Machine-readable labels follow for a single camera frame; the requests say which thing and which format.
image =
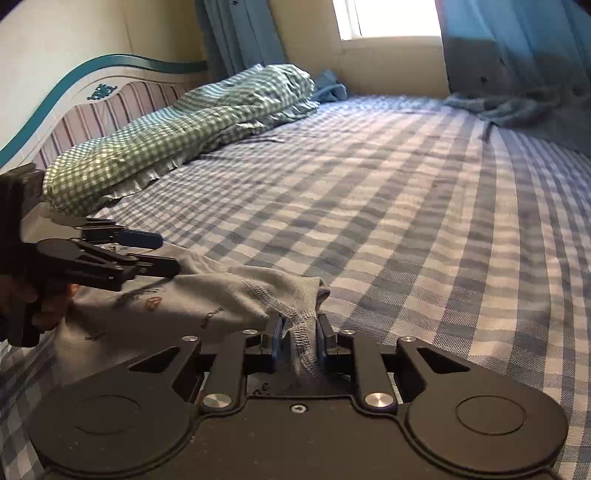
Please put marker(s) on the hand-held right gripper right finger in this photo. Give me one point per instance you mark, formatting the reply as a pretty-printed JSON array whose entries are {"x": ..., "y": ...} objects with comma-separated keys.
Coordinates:
[{"x": 324, "y": 344}]

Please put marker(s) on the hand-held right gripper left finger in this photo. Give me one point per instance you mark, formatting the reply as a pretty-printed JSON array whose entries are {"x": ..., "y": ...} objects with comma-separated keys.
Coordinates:
[{"x": 275, "y": 344}]

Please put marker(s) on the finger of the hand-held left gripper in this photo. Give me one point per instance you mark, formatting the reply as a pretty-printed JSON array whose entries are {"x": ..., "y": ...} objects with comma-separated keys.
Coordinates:
[
  {"x": 92, "y": 265},
  {"x": 138, "y": 238}
]

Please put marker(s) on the grey printed pants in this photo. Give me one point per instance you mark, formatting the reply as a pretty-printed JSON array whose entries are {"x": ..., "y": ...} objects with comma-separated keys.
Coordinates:
[{"x": 207, "y": 295}]

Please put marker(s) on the person's left hand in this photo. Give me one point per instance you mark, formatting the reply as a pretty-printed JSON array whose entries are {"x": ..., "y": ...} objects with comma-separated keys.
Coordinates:
[{"x": 57, "y": 309}]

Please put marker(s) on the green checked quilt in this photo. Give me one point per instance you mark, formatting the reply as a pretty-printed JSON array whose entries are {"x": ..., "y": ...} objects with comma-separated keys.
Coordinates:
[{"x": 194, "y": 124}]

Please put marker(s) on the striped headboard with teal trim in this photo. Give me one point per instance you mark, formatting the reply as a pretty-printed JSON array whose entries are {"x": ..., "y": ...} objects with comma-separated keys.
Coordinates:
[{"x": 106, "y": 106}]

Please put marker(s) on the blue checked bed sheet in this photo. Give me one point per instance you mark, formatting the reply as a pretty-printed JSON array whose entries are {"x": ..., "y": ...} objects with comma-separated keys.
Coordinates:
[{"x": 369, "y": 207}]

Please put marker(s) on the blue star curtain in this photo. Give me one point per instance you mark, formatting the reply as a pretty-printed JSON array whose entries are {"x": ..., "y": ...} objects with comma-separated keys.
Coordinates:
[
  {"x": 240, "y": 32},
  {"x": 517, "y": 41}
]

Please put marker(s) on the small blue cloth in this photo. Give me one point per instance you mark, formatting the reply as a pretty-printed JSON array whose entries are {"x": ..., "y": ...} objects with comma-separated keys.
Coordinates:
[{"x": 330, "y": 90}]

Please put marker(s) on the blue blanket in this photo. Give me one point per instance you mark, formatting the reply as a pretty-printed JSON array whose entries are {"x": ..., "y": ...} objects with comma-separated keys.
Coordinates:
[{"x": 531, "y": 110}]

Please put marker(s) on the window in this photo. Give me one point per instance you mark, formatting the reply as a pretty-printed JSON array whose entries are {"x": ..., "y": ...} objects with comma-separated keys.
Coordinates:
[{"x": 388, "y": 18}]

